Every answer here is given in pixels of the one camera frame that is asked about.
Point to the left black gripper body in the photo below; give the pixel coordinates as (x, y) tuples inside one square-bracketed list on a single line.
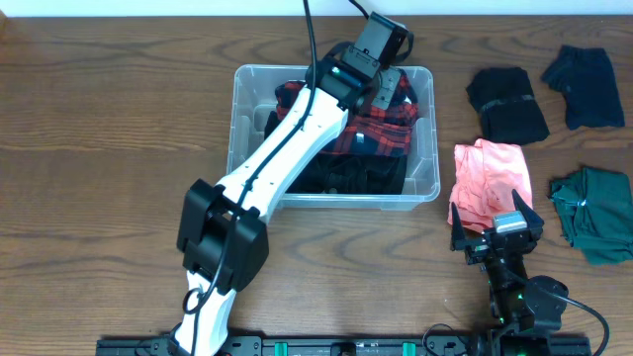
[(388, 87)]

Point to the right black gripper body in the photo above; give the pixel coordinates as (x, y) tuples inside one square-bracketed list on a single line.
[(480, 249)]

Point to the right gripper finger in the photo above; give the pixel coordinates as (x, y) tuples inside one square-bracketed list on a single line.
[(533, 220), (458, 235)]

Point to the red plaid flannel shirt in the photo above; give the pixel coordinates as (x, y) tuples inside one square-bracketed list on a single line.
[(380, 132)]

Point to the black garment with band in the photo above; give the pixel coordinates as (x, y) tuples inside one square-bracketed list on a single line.
[(505, 103)]

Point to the dark navy garment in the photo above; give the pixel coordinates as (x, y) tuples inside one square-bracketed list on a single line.
[(586, 79)]

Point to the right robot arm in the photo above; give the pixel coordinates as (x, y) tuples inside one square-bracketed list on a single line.
[(528, 309)]

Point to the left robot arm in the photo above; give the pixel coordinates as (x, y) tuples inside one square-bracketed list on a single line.
[(223, 227)]

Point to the dark green folded garment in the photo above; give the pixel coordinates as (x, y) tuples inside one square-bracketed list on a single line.
[(595, 210)]

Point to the coral pink folded shirt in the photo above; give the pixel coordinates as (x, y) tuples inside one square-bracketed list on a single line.
[(486, 174)]

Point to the clear plastic storage bin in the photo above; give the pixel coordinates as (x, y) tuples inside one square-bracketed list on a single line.
[(253, 99)]

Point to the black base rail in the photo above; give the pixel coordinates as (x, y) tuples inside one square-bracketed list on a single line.
[(434, 344)]

